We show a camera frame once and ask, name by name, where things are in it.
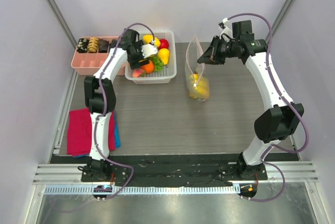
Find orange fruit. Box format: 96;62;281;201
141;60;155;74

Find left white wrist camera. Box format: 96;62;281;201
141;43;158;59

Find white plastic fruit basket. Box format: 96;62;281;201
125;30;177;84

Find yellow pear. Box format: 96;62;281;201
158;48;170;65

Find dark chocolate cake slice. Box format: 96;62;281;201
98;39;109;53

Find red folded cloth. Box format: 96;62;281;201
67;108;116;157

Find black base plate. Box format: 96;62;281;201
49;154;299;187

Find white slotted cable duct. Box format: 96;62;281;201
44;184;240;195

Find green grapes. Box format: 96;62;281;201
150;56;164;72

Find yellow banana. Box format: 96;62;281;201
186;73;210;100

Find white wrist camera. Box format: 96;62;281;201
219;18;233;42
141;43;158;59

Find blue folded cloth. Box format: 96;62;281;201
114;113;121;148

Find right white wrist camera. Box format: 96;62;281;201
219;18;233;42

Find dark sushi roll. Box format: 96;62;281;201
76;38;89;53

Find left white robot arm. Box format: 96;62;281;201
78;29;158;182

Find red apple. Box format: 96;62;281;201
159;39;170;50

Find pink peach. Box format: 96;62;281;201
132;68;146;78

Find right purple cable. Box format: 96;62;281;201
225;13;310;203

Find yellow mango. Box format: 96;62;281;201
142;34;161;48

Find clear pink zip top bag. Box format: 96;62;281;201
184;35;210;104

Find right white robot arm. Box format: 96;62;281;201
197;18;304;180

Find tan swirl pastry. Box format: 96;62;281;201
87;37;99;53

